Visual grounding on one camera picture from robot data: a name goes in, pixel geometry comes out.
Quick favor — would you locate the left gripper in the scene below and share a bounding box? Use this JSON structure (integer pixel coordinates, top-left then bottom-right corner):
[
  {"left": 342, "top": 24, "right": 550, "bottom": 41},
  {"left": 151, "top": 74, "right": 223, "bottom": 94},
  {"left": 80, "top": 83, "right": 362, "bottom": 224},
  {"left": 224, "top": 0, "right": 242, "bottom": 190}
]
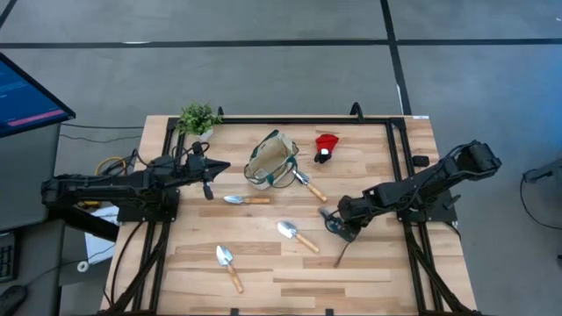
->
[{"left": 186, "top": 153, "right": 232, "bottom": 182}]

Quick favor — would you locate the steel trowel wooden handle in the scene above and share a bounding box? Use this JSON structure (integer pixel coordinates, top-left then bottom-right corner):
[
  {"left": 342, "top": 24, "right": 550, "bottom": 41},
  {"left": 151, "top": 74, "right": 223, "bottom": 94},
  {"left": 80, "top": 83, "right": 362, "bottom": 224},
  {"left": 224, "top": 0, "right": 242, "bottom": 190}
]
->
[
  {"left": 222, "top": 194, "right": 272, "bottom": 206},
  {"left": 215, "top": 244, "right": 245, "bottom": 294},
  {"left": 277, "top": 220, "right": 321, "bottom": 255},
  {"left": 292, "top": 169, "right": 328, "bottom": 204}
]

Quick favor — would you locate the cream green gardening bag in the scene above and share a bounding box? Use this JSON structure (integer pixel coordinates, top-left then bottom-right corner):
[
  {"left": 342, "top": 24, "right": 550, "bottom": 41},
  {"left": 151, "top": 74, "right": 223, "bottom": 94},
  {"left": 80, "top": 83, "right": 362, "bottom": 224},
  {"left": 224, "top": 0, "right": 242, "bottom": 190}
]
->
[{"left": 243, "top": 128, "right": 304, "bottom": 190}]

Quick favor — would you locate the red black garden glove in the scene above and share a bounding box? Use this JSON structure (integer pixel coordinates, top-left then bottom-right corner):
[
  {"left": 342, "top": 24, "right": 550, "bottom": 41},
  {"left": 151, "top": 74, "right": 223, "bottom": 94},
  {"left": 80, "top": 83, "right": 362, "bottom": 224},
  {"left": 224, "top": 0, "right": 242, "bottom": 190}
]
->
[{"left": 313, "top": 133, "right": 341, "bottom": 165}]

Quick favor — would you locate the green plant white pot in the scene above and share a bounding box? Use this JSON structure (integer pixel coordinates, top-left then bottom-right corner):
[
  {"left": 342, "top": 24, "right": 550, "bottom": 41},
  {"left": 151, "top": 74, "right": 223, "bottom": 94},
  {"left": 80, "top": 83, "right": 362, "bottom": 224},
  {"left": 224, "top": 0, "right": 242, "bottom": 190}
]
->
[{"left": 174, "top": 102, "right": 224, "bottom": 142}]

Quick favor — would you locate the white paper sheet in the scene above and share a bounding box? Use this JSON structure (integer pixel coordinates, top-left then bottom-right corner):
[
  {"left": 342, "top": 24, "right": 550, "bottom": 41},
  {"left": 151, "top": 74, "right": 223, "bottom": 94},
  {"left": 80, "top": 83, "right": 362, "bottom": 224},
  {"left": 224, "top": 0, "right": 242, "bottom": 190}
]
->
[{"left": 83, "top": 205, "right": 120, "bottom": 264}]

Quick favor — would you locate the computer monitor blue screen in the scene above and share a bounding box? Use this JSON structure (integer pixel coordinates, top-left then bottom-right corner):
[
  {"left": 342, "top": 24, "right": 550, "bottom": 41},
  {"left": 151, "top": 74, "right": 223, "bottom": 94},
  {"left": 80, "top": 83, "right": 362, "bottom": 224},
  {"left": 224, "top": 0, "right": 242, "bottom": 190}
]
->
[{"left": 0, "top": 51, "right": 76, "bottom": 140}]

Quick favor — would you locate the grey metal stand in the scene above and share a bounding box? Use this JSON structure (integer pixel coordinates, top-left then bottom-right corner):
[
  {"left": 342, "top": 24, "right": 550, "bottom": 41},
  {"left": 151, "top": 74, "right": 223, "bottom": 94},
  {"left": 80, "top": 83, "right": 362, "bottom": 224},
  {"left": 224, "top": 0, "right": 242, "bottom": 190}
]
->
[{"left": 522, "top": 157, "right": 562, "bottom": 184}]

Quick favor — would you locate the black keyboard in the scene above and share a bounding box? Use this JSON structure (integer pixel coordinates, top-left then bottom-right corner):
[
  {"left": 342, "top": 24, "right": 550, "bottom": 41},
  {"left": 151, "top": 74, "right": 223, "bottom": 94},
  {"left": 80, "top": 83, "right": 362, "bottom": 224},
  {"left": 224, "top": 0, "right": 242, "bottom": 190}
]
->
[{"left": 0, "top": 231, "right": 18, "bottom": 284}]

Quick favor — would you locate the black computer mouse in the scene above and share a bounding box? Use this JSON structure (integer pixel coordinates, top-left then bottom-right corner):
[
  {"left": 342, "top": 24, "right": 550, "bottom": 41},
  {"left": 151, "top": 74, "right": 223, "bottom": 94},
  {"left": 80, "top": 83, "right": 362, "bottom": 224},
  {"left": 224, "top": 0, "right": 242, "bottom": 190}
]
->
[{"left": 0, "top": 284, "right": 28, "bottom": 316}]

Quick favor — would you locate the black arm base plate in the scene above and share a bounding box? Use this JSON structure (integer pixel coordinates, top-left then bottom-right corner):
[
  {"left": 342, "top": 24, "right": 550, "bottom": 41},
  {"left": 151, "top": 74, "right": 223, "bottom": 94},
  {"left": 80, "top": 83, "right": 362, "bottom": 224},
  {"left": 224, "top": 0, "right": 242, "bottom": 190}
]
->
[
  {"left": 393, "top": 187, "right": 462, "bottom": 223},
  {"left": 117, "top": 188, "right": 181, "bottom": 223}
]

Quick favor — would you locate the black aluminium table frame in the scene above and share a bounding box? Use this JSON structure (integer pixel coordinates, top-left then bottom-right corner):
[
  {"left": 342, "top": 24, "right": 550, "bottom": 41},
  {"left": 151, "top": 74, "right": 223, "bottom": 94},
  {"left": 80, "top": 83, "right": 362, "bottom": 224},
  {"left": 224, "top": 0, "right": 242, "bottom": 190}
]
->
[{"left": 100, "top": 101, "right": 484, "bottom": 316}]

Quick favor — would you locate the yellow cable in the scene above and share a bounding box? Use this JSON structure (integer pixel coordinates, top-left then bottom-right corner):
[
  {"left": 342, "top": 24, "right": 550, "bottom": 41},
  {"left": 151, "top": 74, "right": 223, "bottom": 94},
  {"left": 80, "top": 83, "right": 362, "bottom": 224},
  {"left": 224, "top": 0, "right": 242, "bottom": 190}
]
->
[{"left": 95, "top": 155, "right": 128, "bottom": 176}]

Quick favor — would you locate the black floor cable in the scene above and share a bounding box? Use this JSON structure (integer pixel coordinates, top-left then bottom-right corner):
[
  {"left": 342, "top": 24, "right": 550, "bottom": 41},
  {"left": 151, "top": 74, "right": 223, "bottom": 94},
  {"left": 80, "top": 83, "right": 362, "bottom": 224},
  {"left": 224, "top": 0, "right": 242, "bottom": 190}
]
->
[
  {"left": 519, "top": 169, "right": 562, "bottom": 232},
  {"left": 59, "top": 133, "right": 144, "bottom": 144},
  {"left": 60, "top": 122, "right": 145, "bottom": 131}
]

